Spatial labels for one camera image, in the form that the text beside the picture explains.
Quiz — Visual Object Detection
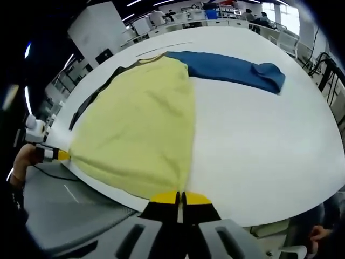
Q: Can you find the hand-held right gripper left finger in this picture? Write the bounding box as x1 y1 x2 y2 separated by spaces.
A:
115 190 181 259

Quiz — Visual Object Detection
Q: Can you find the white appliance box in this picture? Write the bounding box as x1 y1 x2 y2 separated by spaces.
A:
133 20 150 36

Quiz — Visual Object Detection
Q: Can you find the black cabinet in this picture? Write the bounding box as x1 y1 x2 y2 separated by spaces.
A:
95 48 114 64

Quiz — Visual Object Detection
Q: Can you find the black cable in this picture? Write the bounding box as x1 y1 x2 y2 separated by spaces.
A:
32 163 80 182

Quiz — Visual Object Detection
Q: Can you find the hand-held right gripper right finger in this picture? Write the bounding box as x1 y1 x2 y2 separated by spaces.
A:
182 191 266 259

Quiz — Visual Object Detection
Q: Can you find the person's left hand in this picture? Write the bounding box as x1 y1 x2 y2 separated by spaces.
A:
13 144 38 181

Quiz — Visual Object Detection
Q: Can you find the white counter cabinet row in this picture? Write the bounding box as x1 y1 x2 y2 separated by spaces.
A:
121 17 250 48

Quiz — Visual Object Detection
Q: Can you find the black metal stand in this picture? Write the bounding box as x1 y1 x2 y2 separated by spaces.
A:
309 52 345 109

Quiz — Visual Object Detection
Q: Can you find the yellow blue grey garment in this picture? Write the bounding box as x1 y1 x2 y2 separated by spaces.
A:
69 50 286 202

